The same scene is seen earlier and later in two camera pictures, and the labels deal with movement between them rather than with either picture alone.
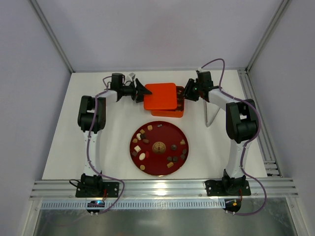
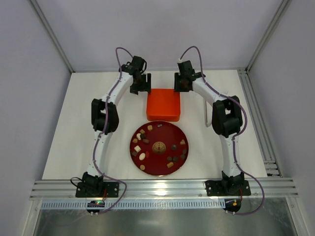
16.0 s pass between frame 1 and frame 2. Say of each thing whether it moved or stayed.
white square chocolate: stayed
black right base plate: stayed
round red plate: stayed
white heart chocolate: stayed
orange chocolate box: moved
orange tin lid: moved
